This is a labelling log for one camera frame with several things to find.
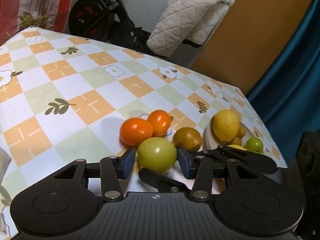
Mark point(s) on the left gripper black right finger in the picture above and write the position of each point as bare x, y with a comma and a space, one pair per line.
202, 167

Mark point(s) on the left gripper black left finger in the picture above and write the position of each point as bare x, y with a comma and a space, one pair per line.
110, 170

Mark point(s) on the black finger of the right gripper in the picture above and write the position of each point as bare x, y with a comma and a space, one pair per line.
261, 163

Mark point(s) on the brown-green round fruit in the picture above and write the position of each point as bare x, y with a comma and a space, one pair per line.
187, 138

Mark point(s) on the orange tangerine front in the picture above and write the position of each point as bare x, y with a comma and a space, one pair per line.
134, 131

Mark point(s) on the orange tangerine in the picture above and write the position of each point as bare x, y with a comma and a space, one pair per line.
134, 131
160, 121

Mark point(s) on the large green apple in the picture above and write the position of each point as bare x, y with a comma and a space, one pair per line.
157, 154

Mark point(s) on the small green lime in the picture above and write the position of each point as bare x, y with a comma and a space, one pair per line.
254, 145

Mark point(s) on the small yellow kumquat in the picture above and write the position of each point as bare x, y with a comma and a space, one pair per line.
241, 132

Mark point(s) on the large yellow lemon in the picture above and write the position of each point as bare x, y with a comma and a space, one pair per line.
225, 125

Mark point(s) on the teal blue curtain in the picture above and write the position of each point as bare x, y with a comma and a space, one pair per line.
287, 96

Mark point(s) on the checkered floral tablecloth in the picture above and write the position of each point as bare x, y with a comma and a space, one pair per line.
65, 97

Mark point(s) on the brown wooden board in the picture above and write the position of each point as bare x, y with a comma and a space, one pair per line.
249, 39

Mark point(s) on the black exercise bike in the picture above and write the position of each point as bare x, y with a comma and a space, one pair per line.
107, 21

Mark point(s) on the white quilted jacket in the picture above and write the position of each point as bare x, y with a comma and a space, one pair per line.
191, 20

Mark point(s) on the red floral curtain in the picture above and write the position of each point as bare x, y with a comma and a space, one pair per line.
17, 15

